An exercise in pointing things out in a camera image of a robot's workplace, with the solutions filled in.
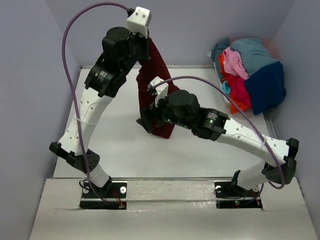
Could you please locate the navy blue t shirt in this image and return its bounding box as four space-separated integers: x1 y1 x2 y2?
244 61 287 115

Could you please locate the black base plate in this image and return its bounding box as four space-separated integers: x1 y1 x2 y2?
79 180 128 210
213 181 263 209

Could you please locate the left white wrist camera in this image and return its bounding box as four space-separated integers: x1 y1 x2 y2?
126 6 152 39

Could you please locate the orange t shirt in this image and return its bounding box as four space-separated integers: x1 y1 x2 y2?
217 52 251 115

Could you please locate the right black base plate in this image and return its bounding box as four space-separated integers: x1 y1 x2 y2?
213 181 263 209

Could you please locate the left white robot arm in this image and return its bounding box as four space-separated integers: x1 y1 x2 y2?
49 26 149 198

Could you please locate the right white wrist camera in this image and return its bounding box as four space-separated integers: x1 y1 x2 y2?
147 76 169 108

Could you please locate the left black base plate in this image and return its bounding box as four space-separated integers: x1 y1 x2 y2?
79 180 128 210

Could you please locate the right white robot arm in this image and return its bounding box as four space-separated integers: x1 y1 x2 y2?
137 90 299 196

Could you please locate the teal t shirt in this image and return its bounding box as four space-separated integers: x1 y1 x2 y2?
210 37 230 64

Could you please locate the grey blue t shirt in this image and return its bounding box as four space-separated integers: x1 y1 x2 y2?
230 38 278 76

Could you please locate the pink t shirt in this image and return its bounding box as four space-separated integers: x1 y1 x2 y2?
222 46 250 80

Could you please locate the maroon t shirt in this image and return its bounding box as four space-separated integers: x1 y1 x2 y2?
135 36 183 140

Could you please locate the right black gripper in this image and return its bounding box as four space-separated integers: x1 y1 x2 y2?
137 88 194 131

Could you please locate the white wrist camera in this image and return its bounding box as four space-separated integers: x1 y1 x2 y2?
126 6 152 39
147 76 169 108

